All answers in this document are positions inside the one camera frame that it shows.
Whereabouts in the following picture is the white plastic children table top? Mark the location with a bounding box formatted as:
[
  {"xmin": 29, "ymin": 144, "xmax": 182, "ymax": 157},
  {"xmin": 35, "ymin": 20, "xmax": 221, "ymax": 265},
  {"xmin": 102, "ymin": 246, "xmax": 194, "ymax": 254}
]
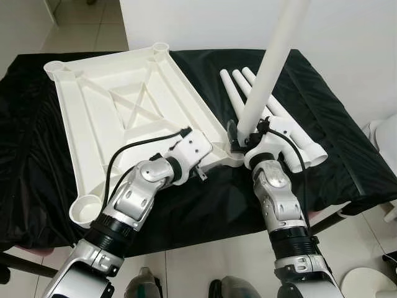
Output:
[{"xmin": 43, "ymin": 42, "xmax": 246, "ymax": 225}]

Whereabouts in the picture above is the dark metal table leg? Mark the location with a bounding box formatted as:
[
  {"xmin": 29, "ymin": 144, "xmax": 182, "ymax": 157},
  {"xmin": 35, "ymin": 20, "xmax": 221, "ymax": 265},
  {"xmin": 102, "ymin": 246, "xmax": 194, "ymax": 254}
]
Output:
[
  {"xmin": 308, "ymin": 211, "xmax": 348, "ymax": 235},
  {"xmin": 0, "ymin": 251, "xmax": 60, "ymax": 278}
]

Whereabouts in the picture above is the grey green right robot leg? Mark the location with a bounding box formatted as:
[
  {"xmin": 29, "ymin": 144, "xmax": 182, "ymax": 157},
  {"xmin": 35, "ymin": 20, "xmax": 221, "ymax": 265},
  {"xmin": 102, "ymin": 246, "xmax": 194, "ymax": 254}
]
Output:
[{"xmin": 208, "ymin": 275, "xmax": 262, "ymax": 298}]

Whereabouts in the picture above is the grey green robot leg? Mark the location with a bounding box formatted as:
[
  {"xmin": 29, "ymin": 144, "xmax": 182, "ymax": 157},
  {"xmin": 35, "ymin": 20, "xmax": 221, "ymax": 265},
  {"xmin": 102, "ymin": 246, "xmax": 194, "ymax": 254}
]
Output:
[
  {"xmin": 208, "ymin": 275, "xmax": 262, "ymax": 298},
  {"xmin": 124, "ymin": 267, "xmax": 163, "ymax": 298}
]

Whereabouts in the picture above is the grey green left robot leg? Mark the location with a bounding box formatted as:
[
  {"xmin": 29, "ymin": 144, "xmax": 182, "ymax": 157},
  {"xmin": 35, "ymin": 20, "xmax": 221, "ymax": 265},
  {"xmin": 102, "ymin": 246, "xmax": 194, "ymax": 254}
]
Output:
[{"xmin": 124, "ymin": 267, "xmax": 163, "ymax": 298}]

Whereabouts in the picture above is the white domed appliance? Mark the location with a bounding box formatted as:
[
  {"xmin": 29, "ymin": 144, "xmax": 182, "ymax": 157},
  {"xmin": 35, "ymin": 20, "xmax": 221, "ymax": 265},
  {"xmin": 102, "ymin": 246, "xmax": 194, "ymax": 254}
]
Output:
[{"xmin": 370, "ymin": 114, "xmax": 397, "ymax": 224}]

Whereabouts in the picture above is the white floor fan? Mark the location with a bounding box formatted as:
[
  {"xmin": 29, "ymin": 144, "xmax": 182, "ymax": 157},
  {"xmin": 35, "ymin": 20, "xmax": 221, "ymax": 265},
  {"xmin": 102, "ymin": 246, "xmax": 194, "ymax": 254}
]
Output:
[{"xmin": 341, "ymin": 267, "xmax": 397, "ymax": 298}]

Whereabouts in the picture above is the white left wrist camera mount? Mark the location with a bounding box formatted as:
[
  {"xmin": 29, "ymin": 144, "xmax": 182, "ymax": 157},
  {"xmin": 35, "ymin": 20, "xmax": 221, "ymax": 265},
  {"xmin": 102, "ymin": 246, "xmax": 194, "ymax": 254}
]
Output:
[{"xmin": 163, "ymin": 129, "xmax": 213, "ymax": 178}]

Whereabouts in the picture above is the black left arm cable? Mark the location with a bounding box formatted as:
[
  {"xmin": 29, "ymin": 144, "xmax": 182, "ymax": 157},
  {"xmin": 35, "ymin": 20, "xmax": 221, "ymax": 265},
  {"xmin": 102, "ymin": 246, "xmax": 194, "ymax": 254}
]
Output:
[{"xmin": 105, "ymin": 127, "xmax": 192, "ymax": 209}]

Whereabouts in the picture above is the pink table frame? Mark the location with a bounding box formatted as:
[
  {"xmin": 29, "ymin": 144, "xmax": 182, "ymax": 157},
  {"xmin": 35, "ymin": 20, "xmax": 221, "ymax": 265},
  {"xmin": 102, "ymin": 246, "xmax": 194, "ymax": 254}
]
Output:
[{"xmin": 305, "ymin": 202, "xmax": 348, "ymax": 225}]

